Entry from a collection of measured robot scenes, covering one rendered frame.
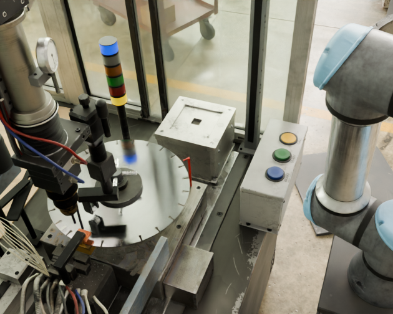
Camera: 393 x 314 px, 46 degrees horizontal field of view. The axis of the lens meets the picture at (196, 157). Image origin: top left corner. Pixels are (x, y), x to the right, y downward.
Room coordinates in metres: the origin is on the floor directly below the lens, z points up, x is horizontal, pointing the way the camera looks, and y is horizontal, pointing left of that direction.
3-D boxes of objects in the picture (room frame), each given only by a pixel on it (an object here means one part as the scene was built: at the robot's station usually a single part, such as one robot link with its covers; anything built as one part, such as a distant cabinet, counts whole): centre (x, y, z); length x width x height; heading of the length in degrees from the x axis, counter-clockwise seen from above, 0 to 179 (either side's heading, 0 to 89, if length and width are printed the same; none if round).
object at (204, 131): (1.01, -0.01, 0.82); 0.18 x 0.18 x 0.15; 66
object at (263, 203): (0.86, -0.21, 0.82); 0.28 x 0.11 x 0.15; 156
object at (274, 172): (0.79, -0.19, 0.90); 0.04 x 0.04 x 0.02
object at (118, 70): (1.04, 0.20, 1.08); 0.05 x 0.04 x 0.03; 66
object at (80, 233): (0.55, 0.26, 0.95); 0.10 x 0.03 x 0.07; 156
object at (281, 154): (0.86, -0.22, 0.90); 0.04 x 0.04 x 0.02
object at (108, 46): (1.04, 0.20, 1.14); 0.05 x 0.04 x 0.03; 66
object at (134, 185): (0.73, 0.18, 0.96); 0.11 x 0.11 x 0.03
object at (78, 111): (0.66, 0.19, 1.17); 0.06 x 0.05 x 0.20; 147
